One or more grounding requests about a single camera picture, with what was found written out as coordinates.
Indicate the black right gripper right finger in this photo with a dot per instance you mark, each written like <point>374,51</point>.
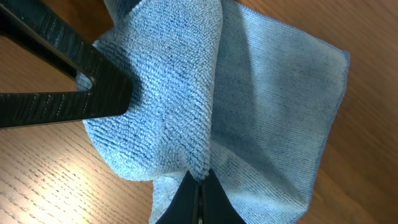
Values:
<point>214,205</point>

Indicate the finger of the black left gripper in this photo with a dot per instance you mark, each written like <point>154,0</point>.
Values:
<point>37,28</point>

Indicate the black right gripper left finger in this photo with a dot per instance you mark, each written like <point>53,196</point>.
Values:
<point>183,208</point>

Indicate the blue microfiber cloth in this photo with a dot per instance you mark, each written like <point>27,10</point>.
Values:
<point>220,87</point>

